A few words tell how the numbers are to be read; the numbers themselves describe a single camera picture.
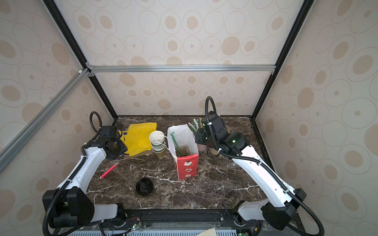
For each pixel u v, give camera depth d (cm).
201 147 57
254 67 92
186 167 76
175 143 87
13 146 53
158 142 78
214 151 92
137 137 101
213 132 47
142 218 75
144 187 81
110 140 64
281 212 36
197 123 90
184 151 97
